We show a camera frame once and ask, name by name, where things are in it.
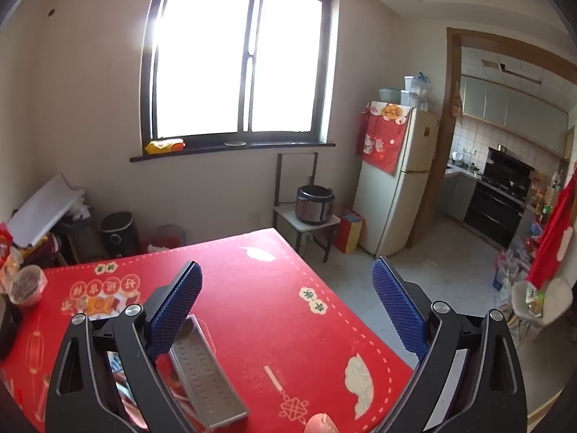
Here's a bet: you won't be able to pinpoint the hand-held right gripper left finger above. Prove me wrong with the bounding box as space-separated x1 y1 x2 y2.
44 261 203 433

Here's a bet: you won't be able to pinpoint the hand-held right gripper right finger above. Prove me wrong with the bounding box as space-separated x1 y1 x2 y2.
371 256 528 433

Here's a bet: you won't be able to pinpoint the metal utensil tray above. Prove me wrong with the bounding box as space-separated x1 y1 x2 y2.
168 315 251 429

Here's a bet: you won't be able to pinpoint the clear storage box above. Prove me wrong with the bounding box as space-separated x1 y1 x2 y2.
149 224 188 253

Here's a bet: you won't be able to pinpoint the red printed table mat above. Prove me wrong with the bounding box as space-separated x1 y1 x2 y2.
0 228 415 433

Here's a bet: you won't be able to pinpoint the red yellow box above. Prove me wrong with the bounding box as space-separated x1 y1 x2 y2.
332 207 364 253

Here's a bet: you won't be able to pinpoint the cream refrigerator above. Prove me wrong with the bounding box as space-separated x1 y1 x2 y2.
352 101 440 258

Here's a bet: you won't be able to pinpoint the pile of plastic bags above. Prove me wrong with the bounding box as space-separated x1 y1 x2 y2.
491 235 537 307

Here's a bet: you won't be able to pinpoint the black silver rice cooker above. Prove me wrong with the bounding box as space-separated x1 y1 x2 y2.
296 185 335 225

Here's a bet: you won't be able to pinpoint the black kitchen range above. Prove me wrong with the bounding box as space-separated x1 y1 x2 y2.
463 146 533 249

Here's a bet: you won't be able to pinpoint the small white side table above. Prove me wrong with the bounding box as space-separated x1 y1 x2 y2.
273 205 342 263

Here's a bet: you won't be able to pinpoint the clear plastic food container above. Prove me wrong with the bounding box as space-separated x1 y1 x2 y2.
9 265 48 306

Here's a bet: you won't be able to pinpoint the white chair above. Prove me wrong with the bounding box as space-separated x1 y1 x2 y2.
509 275 574 348

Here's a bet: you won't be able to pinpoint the red printed refrigerator cloth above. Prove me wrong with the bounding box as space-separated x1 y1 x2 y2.
356 101 413 176

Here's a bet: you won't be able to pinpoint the yellow orange packet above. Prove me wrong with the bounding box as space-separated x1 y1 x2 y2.
144 138 186 155

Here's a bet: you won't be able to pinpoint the grey flat board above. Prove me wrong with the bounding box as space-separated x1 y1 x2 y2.
6 172 86 246

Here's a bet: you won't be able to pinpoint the black flat object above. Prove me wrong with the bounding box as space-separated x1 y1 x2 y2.
0 300 21 362

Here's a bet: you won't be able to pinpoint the red hanging cloth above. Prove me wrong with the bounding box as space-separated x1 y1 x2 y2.
527 185 577 289

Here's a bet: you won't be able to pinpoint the bottles on kitchen counter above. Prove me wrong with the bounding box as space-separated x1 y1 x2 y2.
527 169 564 226

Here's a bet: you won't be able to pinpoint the red snack bag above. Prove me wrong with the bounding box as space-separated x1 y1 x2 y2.
0 222 18 255

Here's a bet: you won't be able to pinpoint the dark window sill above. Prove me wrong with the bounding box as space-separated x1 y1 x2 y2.
130 142 336 163

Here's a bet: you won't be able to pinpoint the dark framed window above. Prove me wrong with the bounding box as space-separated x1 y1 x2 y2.
139 0 339 145

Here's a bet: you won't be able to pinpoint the wooden door frame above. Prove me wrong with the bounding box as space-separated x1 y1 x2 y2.
410 27 577 251

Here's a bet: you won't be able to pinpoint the black metal frame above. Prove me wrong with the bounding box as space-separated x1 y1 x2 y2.
276 152 319 210

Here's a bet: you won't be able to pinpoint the kitchen wall cabinets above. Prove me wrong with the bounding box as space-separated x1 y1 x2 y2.
461 74 569 158

